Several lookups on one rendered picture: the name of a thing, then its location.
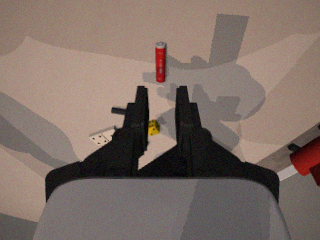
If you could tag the white domino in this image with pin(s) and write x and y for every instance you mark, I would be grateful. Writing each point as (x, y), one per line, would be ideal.
(103, 136)

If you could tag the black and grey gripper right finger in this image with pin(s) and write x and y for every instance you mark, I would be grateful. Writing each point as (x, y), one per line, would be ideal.
(204, 157)

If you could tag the yellow die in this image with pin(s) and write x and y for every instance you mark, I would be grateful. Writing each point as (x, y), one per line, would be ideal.
(154, 127)

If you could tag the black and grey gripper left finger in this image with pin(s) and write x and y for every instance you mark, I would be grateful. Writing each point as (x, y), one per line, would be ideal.
(114, 159)

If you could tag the red battery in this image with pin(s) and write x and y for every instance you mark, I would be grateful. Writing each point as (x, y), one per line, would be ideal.
(160, 61)

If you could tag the black three-compartment bin rack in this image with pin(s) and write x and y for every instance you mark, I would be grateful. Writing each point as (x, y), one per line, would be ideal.
(169, 162)

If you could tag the dark grey bolt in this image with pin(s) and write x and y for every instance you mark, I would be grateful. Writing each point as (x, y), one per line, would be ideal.
(118, 111)

